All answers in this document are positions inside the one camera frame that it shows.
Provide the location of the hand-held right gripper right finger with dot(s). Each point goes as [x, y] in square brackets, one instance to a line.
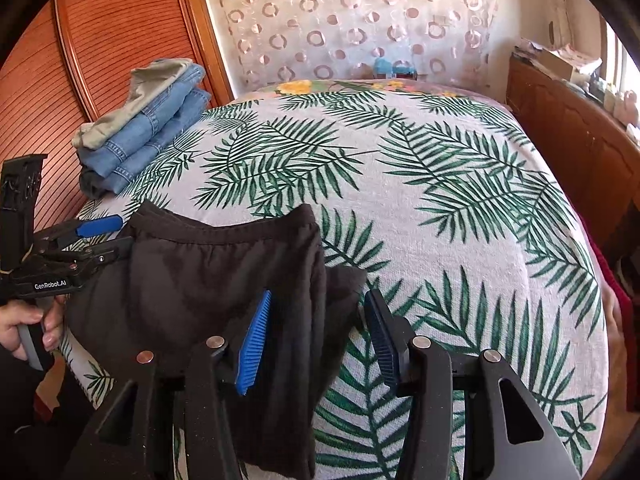
[382, 340]

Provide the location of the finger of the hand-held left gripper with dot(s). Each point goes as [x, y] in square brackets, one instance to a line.
[100, 225]
[100, 254]

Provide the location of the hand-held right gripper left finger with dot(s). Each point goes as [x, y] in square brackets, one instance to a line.
[255, 340]

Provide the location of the black pants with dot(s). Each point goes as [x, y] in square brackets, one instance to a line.
[200, 280]

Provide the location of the person's left forearm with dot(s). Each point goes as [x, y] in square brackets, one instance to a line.
[35, 410]

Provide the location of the folded beige pants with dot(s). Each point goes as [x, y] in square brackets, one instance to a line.
[150, 77]

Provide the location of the person's left hand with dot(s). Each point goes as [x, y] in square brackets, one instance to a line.
[12, 330]

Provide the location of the folded blue jeans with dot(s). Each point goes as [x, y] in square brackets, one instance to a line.
[150, 152]
[160, 110]

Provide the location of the leaf-print bed cover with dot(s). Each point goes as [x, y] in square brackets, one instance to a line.
[400, 185]

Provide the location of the wooden wardrobe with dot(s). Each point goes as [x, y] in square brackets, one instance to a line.
[100, 35]

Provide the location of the floral bed sheet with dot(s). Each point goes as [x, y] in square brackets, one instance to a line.
[295, 87]

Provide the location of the red cloth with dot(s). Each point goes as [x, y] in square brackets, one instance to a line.
[617, 280]

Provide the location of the small blue object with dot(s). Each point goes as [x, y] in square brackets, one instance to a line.
[382, 66]

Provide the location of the wooden cabinet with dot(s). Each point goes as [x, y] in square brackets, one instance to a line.
[565, 125]

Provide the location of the pile of boxes and papers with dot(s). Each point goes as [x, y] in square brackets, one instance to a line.
[555, 60]

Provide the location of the sheer curtain with circles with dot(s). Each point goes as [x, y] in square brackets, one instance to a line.
[350, 10]

